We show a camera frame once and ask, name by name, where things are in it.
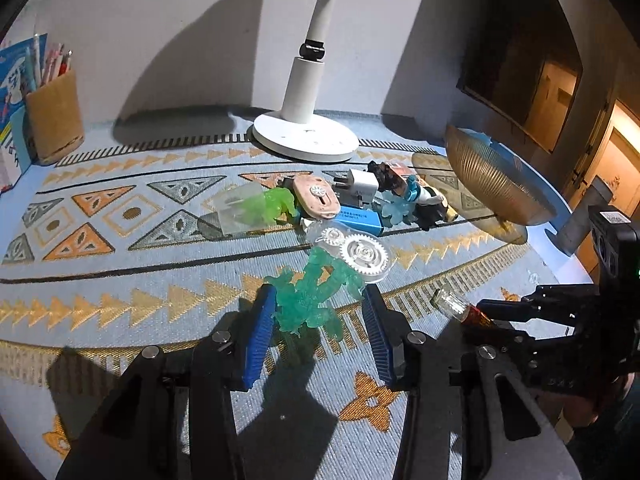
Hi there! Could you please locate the bunch of colourful pens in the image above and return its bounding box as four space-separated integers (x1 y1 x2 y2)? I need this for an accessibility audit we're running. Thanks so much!
30 32 73 92

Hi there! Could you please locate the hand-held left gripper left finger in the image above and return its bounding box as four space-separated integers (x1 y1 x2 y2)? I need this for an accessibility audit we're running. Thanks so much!
55 282 278 480

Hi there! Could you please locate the blue illustrated book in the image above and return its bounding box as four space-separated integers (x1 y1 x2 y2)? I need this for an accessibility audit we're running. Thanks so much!
0 35 48 126

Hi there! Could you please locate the clear plastic box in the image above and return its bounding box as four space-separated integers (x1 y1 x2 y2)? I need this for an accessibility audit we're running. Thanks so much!
199 182 271 238

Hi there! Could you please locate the black and white toy figure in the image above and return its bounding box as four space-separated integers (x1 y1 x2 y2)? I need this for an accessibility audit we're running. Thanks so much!
412 185 458 231

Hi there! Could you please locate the ribbed glass bowl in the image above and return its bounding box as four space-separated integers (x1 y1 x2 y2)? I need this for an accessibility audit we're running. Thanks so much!
444 124 558 226

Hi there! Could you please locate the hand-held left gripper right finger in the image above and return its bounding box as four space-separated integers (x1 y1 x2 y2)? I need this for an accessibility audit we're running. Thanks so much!
362 285 583 480

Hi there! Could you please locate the blue rectangular box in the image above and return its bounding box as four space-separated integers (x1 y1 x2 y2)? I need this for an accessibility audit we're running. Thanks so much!
300 205 386 237

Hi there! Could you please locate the patterned blue tablecloth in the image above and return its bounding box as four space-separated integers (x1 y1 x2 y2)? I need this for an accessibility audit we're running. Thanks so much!
0 110 596 480

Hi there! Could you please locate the lime green translucent figure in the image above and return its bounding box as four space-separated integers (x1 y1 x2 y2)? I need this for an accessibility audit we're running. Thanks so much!
250 187 301 226

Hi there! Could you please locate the light blue translucent figure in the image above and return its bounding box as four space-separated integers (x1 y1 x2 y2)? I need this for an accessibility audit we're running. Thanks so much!
381 175 418 228

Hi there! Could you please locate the white charger plug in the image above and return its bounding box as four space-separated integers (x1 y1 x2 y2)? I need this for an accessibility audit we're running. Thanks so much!
332 169 378 208

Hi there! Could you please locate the pink correction tape dispenser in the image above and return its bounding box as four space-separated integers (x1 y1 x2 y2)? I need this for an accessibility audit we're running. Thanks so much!
292 174 342 220

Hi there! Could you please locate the teal translucent toy figure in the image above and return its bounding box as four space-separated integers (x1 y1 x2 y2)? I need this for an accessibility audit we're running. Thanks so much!
264 247 367 343

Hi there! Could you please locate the cork pen holder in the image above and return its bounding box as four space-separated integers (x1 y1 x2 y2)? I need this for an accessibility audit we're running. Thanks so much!
25 67 85 166

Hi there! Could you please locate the white desk lamp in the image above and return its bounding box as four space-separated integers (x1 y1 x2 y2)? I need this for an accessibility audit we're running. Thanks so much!
247 0 358 163

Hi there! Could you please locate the pink small box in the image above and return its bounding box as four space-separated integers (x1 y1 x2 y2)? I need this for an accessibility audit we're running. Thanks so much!
385 162 413 186

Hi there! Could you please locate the small clear-capped tube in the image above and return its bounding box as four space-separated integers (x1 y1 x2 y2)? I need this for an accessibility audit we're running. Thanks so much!
432 285 496 328

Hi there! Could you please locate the grey cylindrical object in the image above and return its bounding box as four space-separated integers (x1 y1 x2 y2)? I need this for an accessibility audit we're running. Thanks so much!
557 177 606 256

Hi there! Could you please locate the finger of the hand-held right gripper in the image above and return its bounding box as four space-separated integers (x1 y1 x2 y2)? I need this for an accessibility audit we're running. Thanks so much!
462 324 577 362
477 284 601 325

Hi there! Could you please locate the brown toy figure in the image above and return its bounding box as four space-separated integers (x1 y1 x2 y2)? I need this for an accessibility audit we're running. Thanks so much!
367 160 401 193

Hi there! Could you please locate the wooden door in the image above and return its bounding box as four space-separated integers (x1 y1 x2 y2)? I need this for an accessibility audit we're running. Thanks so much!
575 100 640 281

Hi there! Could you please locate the clear correction tape dispenser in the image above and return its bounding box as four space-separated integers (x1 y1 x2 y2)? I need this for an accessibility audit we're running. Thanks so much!
305 220 390 283

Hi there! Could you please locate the person's right hand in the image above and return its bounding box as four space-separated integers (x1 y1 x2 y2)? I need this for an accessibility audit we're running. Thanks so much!
562 375 628 428

